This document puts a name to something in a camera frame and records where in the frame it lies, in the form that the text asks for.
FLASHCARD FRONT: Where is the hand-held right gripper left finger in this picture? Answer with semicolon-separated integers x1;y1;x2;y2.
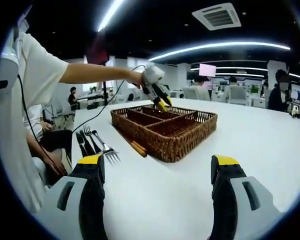
38;153;108;240

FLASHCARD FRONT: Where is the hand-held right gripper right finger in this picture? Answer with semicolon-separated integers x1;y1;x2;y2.
209;154;287;240

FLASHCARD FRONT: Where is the brown wicker storage slots tray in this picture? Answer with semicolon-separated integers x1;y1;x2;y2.
110;104;218;163

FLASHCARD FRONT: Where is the steel fork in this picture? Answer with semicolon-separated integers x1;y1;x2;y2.
91;129;121;166
82;124;97;156

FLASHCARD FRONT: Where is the pink display screen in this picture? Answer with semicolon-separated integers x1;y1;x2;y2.
198;63;217;77

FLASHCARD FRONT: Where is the black stand pole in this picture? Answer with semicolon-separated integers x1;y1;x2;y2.
101;80;110;108

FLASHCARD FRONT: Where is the dark red screen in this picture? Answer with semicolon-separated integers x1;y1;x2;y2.
86;32;110;65

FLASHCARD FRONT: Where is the white ceiling light strip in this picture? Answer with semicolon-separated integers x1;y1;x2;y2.
148;41;291;62
97;0;125;33

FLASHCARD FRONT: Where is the white ceiling air vent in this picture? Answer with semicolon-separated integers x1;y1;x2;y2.
191;2;242;31

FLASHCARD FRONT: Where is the grey chest-worn device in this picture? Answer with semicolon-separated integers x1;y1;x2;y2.
0;53;19;94

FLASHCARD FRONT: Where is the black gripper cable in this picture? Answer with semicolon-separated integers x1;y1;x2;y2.
72;64;147;133

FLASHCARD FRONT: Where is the black device cable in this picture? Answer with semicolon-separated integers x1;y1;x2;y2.
16;74;67;175

